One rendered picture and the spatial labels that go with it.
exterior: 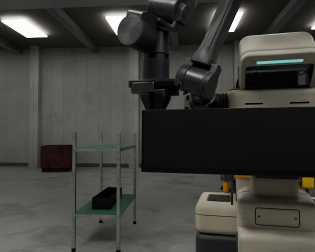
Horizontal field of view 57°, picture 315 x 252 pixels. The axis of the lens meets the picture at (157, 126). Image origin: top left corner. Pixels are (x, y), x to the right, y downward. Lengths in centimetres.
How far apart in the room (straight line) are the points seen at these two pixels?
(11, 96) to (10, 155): 197
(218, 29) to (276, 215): 56
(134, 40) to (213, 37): 37
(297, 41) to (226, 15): 21
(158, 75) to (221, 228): 78
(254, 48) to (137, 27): 43
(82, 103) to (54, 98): 96
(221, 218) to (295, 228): 34
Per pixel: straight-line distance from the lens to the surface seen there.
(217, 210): 121
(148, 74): 60
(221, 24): 89
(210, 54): 85
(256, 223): 96
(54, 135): 1026
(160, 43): 61
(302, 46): 91
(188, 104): 95
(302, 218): 96
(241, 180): 123
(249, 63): 87
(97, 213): 285
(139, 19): 56
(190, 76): 83
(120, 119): 958
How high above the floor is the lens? 109
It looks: 2 degrees up
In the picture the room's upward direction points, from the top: straight up
